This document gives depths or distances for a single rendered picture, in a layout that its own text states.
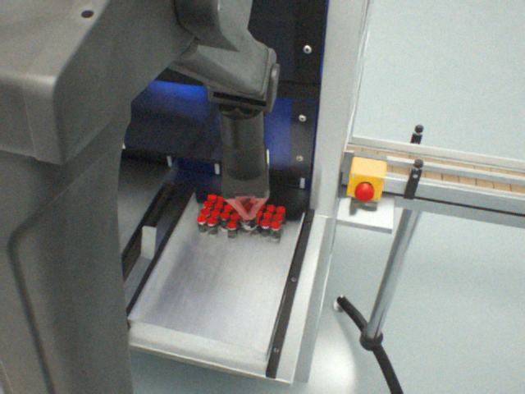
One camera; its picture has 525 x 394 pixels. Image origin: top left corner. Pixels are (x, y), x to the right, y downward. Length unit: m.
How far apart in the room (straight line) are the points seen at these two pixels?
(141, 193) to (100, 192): 0.98
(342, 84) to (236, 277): 0.43
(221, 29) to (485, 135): 2.90
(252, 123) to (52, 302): 0.45
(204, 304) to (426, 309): 1.30
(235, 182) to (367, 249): 1.58
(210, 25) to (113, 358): 0.16
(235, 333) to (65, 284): 0.73
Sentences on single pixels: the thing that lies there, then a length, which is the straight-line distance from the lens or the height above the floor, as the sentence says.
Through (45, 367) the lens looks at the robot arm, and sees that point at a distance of 0.22.
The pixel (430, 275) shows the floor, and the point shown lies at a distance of 2.17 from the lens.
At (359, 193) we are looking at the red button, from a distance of 0.96.
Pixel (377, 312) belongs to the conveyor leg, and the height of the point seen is 0.32.
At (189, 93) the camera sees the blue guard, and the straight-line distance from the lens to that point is 0.95.
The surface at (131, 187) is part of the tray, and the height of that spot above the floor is 0.88.
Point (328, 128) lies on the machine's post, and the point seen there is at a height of 1.12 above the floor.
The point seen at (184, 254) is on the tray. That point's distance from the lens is 1.01.
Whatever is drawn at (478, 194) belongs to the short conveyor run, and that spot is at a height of 0.93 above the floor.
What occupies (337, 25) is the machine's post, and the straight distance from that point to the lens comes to 0.81.
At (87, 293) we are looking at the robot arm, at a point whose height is 1.51.
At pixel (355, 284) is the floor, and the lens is 2.06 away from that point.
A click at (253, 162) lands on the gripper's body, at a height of 1.25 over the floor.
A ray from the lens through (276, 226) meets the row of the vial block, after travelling 0.98.
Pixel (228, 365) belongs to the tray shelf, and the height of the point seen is 0.88.
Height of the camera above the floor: 1.66
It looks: 45 degrees down
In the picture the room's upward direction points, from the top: straight up
